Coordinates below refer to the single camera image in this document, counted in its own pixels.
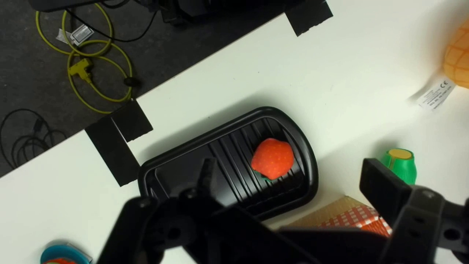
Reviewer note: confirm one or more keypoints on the orange-red round toy fruit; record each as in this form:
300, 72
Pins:
273, 157

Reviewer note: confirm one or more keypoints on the black tape piece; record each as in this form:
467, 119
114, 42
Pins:
133, 119
308, 15
115, 154

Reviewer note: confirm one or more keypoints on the small blue plate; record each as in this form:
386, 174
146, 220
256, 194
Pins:
53, 250

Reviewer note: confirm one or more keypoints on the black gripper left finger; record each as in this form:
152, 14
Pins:
162, 229

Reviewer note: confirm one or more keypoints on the orange checkered cardboard box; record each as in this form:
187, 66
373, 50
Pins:
352, 218

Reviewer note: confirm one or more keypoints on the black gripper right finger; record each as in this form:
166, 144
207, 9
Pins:
415, 220

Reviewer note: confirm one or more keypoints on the black plastic tray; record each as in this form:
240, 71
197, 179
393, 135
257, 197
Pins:
185, 171

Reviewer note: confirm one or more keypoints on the green and yellow corn toy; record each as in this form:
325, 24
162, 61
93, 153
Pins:
402, 169

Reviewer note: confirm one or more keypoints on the toy burger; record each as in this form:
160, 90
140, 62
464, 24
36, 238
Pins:
61, 262

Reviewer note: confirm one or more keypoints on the orange plush pineapple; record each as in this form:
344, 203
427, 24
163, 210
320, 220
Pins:
459, 59

